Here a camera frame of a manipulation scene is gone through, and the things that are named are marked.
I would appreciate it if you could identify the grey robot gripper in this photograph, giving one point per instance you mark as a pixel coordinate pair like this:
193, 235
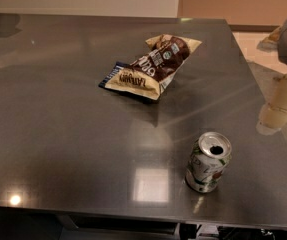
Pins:
273, 116

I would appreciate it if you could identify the green white 7up can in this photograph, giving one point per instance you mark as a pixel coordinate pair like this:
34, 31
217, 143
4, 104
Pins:
211, 154

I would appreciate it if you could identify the brown cream snack bag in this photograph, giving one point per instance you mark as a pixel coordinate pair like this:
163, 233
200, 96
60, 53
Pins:
150, 75

